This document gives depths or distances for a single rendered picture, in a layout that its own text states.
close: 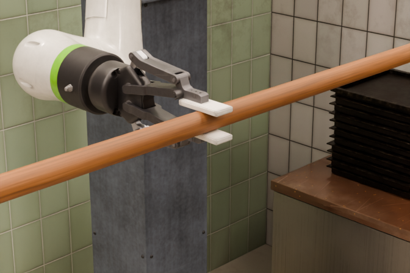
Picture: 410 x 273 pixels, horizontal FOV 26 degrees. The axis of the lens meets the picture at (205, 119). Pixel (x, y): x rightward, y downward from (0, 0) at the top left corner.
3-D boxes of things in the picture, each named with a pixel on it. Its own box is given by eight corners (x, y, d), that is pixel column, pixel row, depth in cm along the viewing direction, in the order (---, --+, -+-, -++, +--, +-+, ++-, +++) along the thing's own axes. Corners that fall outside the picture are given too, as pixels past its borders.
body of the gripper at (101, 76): (125, 52, 129) (169, 64, 123) (127, 106, 132) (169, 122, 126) (84, 61, 124) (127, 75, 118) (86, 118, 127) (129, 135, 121)
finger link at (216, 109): (194, 99, 117) (194, 94, 117) (233, 111, 113) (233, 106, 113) (178, 105, 115) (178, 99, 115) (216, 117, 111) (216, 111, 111)
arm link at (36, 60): (-8, 89, 138) (5, 19, 137) (57, 94, 147) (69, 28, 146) (45, 110, 129) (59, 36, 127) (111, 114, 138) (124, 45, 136)
